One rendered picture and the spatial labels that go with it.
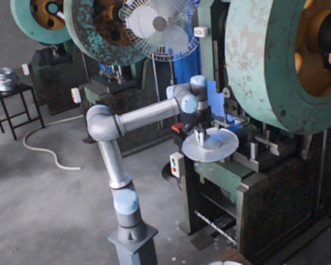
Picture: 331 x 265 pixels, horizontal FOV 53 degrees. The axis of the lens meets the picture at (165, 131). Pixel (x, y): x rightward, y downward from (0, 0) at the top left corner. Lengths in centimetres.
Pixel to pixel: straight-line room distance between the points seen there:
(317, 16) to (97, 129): 97
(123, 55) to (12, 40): 531
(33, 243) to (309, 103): 202
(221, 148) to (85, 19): 151
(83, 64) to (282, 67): 386
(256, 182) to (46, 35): 334
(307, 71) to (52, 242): 197
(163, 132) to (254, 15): 248
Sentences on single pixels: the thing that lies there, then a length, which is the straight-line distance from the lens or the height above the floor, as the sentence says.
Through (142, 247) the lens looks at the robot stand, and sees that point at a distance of 172.
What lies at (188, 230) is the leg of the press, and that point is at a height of 3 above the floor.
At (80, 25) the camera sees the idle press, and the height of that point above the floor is 131.
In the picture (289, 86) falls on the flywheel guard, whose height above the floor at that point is 119.
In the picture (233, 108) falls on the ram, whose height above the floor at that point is 94.
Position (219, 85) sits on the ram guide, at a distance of 181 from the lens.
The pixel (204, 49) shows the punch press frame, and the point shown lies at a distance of 181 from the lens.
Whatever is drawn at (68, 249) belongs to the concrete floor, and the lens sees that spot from 249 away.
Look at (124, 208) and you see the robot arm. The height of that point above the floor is 66.
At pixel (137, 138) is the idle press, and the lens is 337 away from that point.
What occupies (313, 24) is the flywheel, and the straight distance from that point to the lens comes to 144.
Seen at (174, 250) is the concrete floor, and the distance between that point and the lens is 228.
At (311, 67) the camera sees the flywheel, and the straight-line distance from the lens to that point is 153.
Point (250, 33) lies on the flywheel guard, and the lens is 118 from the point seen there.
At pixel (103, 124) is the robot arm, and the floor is 108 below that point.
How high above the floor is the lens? 164
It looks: 26 degrees down
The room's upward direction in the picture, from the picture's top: 7 degrees counter-clockwise
